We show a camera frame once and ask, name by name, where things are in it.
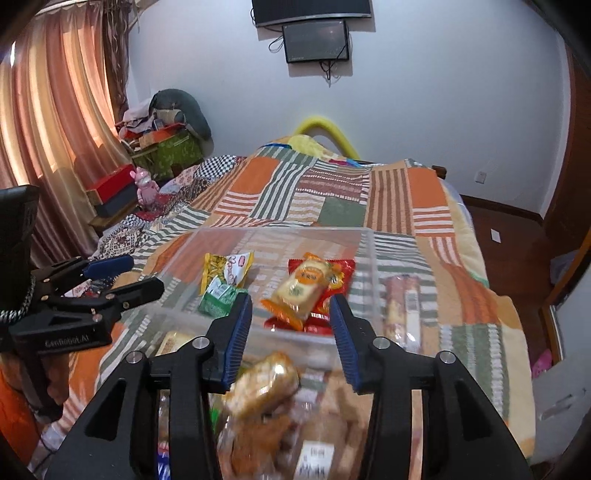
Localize pile of pastry packets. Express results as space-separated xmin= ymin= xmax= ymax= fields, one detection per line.
xmin=156 ymin=329 xmax=376 ymax=480

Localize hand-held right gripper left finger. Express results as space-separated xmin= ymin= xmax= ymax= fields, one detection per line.
xmin=44 ymin=292 xmax=254 ymax=480

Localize black wall television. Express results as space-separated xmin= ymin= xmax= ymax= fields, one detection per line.
xmin=252 ymin=0 xmax=373 ymax=28

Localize orange-edged pastry packet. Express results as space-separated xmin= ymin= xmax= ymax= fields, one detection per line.
xmin=261 ymin=253 xmax=345 ymax=331

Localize yellow snack packet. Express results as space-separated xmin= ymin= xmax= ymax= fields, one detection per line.
xmin=201 ymin=250 xmax=256 ymax=297

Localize wooden wardrobe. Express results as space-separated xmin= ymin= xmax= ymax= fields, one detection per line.
xmin=540 ymin=41 xmax=591 ymax=241

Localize yellow foam tube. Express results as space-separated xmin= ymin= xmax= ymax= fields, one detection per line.
xmin=293 ymin=116 xmax=361 ymax=160

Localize checkered floral quilt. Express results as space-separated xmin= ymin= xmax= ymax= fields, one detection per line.
xmin=92 ymin=154 xmax=247 ymax=260

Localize tall clear biscuit packet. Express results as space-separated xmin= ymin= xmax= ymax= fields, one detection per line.
xmin=383 ymin=274 xmax=424 ymax=354

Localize dark grey box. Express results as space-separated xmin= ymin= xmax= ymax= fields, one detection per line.
xmin=95 ymin=193 xmax=140 ymax=219

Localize green snack packet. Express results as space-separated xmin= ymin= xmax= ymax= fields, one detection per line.
xmin=198 ymin=277 xmax=248 ymax=318

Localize pink striped curtain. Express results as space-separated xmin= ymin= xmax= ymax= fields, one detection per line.
xmin=0 ymin=9 xmax=136 ymax=273

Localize striped patchwork blanket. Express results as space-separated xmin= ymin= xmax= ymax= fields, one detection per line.
xmin=28 ymin=134 xmax=539 ymax=467

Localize pink slipper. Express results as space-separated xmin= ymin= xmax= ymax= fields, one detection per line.
xmin=531 ymin=348 xmax=553 ymax=380

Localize pile of clothes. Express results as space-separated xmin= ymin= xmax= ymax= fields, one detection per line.
xmin=115 ymin=104 xmax=190 ymax=140

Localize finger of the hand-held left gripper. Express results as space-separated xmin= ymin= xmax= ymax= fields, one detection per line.
xmin=31 ymin=255 xmax=136 ymax=300
xmin=44 ymin=276 xmax=166 ymax=320

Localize clear plastic container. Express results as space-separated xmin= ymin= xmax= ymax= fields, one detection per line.
xmin=134 ymin=226 xmax=386 ymax=370

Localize red box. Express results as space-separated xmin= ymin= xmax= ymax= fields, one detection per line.
xmin=85 ymin=165 xmax=139 ymax=204

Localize brown bread packet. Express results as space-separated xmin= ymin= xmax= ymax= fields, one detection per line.
xmin=224 ymin=352 xmax=301 ymax=419

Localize red snack packet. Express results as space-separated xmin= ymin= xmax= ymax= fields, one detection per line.
xmin=265 ymin=258 xmax=356 ymax=335

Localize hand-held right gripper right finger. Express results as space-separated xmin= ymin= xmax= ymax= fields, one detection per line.
xmin=329 ymin=294 xmax=534 ymax=480

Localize small black wall monitor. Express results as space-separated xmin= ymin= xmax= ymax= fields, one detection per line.
xmin=281 ymin=20 xmax=350 ymax=64

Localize pink plush toy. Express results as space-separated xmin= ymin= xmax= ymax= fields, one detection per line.
xmin=130 ymin=167 xmax=160 ymax=204

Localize black monitor cable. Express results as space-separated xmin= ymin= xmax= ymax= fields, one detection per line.
xmin=320 ymin=59 xmax=345 ymax=88

